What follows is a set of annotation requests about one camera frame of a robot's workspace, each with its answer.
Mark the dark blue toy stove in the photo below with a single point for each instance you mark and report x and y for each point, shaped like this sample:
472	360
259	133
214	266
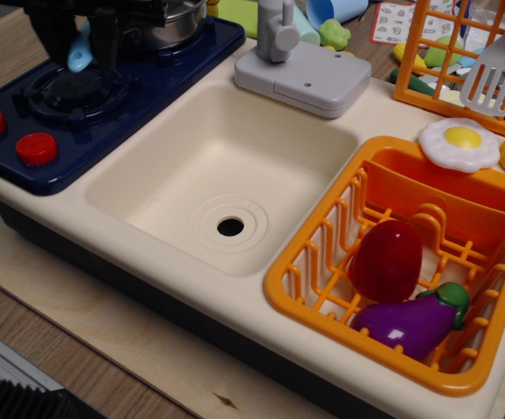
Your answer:
90	113

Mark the black ribbed device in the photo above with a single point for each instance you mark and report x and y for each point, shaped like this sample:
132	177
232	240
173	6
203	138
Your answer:
19	401

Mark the green cutting board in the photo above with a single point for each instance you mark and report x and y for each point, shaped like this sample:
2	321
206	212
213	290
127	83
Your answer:
242	12

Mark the printed instruction sheet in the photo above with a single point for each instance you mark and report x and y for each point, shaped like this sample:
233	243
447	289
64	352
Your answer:
393	22

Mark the red toy pepper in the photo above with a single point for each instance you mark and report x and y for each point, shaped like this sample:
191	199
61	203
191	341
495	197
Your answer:
387	263

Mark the toy fried egg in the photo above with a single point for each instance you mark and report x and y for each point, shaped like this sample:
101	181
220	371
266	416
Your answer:
460	144

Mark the green toy pepper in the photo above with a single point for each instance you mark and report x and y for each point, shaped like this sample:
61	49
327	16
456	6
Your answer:
333	34

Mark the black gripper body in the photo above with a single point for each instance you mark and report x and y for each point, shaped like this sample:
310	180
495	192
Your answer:
140	12

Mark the cream toy sink unit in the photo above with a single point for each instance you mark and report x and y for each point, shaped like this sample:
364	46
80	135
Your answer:
193	209

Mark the grey spoon blue handle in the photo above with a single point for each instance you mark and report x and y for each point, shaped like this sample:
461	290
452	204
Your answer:
80	55

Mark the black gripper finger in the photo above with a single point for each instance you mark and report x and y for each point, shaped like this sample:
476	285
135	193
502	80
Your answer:
106	33
56	32

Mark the grey toy faucet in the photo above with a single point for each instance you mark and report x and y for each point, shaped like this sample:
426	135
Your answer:
283	67

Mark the red right stove knob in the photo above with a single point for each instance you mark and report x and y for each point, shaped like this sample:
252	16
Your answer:
37	149

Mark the aluminium frame rail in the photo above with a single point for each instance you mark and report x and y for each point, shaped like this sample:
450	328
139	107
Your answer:
16	369

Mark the blue plastic cup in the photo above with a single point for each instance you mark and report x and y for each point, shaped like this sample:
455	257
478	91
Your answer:
319	11

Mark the grey toy spatula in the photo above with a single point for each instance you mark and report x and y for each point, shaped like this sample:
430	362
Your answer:
483	89

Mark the silver metal pan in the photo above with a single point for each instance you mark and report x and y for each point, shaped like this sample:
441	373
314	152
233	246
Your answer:
184	20

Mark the purple toy eggplant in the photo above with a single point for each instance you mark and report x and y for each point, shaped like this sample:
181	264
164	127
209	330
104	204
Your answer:
417	325

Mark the dark green toy cucumber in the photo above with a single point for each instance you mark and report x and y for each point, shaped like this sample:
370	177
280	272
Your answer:
414	84

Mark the small yellow corn piece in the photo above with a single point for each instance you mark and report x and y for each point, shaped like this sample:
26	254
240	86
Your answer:
399	53

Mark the orange dish drainer basket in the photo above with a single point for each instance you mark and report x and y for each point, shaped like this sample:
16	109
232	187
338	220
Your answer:
461	220

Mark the light green toy fruit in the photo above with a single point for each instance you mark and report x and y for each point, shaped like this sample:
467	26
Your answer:
436	56

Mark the orange utensil rack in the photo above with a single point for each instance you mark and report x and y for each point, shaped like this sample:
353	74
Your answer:
476	25

